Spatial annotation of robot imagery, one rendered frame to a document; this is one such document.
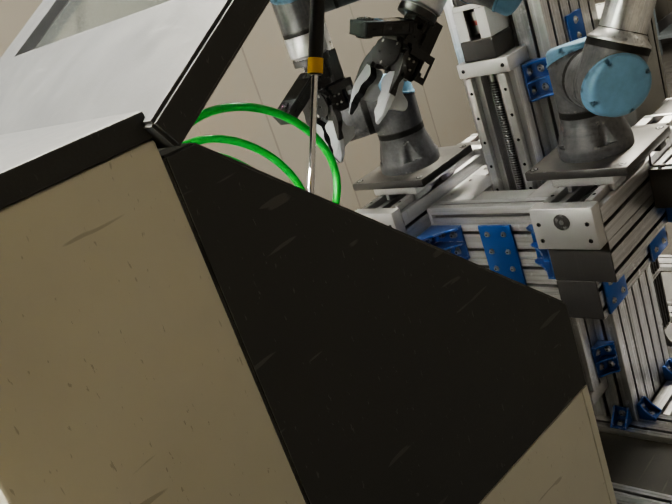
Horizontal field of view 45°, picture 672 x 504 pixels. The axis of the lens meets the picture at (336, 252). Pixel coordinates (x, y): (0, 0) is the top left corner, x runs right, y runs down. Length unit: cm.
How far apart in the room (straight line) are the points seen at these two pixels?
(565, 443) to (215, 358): 72
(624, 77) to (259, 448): 95
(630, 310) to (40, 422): 169
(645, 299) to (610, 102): 87
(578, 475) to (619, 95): 67
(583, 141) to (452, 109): 337
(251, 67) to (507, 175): 214
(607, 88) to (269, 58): 264
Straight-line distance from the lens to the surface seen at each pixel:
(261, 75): 395
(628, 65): 154
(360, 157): 437
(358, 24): 139
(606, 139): 172
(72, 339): 80
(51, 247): 79
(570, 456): 144
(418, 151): 198
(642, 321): 229
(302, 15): 154
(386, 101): 140
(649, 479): 215
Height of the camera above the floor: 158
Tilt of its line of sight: 20 degrees down
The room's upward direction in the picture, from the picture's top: 20 degrees counter-clockwise
